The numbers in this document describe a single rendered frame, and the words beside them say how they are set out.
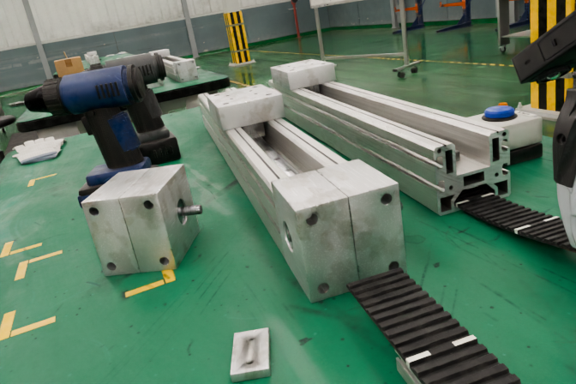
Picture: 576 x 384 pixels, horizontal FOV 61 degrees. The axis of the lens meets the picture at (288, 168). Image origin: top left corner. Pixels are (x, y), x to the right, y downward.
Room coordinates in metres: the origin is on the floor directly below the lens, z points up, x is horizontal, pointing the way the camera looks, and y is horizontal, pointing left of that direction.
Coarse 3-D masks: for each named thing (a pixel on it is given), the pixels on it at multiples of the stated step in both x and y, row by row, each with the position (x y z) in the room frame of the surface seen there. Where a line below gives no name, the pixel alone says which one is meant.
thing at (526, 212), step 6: (522, 210) 0.47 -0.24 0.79; (528, 210) 0.47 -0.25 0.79; (534, 210) 0.46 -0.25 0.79; (498, 216) 0.47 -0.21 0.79; (504, 216) 0.46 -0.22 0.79; (510, 216) 0.46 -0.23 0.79; (516, 216) 0.46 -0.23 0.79; (522, 216) 0.46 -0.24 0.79; (492, 222) 0.46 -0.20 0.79; (498, 222) 0.45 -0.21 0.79; (504, 222) 0.45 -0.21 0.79
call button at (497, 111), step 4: (488, 108) 0.68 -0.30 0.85; (492, 108) 0.68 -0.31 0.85; (496, 108) 0.67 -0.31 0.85; (500, 108) 0.67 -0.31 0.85; (504, 108) 0.67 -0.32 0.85; (508, 108) 0.66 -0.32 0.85; (512, 108) 0.66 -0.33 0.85; (484, 112) 0.68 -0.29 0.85; (488, 112) 0.67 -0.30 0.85; (492, 112) 0.66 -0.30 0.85; (496, 112) 0.66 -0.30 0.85; (500, 112) 0.65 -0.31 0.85; (504, 112) 0.65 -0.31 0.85; (508, 112) 0.65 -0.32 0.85; (512, 112) 0.65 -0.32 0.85; (484, 116) 0.68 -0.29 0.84; (488, 116) 0.67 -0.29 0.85; (492, 116) 0.66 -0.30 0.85; (496, 116) 0.66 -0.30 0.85; (500, 116) 0.65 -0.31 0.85; (504, 116) 0.65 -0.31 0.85; (508, 116) 0.65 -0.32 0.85
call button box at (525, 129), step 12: (480, 120) 0.67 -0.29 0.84; (492, 120) 0.66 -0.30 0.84; (504, 120) 0.65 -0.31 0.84; (516, 120) 0.64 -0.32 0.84; (528, 120) 0.64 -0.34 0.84; (540, 120) 0.64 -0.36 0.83; (516, 132) 0.63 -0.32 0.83; (528, 132) 0.64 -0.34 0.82; (540, 132) 0.64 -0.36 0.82; (504, 144) 0.63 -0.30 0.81; (516, 144) 0.63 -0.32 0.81; (528, 144) 0.64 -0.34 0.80; (540, 144) 0.64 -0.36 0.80; (516, 156) 0.63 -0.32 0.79; (528, 156) 0.64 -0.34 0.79; (540, 156) 0.64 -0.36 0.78
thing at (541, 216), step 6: (528, 216) 0.45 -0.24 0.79; (534, 216) 0.45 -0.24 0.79; (540, 216) 0.45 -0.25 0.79; (546, 216) 0.44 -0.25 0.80; (552, 216) 0.44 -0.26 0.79; (510, 222) 0.45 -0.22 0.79; (516, 222) 0.44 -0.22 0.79; (522, 222) 0.44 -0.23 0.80; (528, 222) 0.44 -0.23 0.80; (534, 222) 0.44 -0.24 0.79; (504, 228) 0.44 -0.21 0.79; (510, 228) 0.43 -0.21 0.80; (516, 228) 0.43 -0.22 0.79
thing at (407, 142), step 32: (288, 96) 1.15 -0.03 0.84; (320, 96) 0.94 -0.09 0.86; (352, 96) 0.92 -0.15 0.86; (384, 96) 0.84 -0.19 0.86; (320, 128) 0.91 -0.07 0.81; (352, 128) 0.75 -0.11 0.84; (384, 128) 0.64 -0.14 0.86; (416, 128) 0.69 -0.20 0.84; (448, 128) 0.61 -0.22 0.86; (480, 128) 0.56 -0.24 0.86; (384, 160) 0.65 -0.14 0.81; (416, 160) 0.56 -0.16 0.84; (448, 160) 0.53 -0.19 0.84; (480, 160) 0.55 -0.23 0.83; (416, 192) 0.56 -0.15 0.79; (448, 192) 0.52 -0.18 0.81
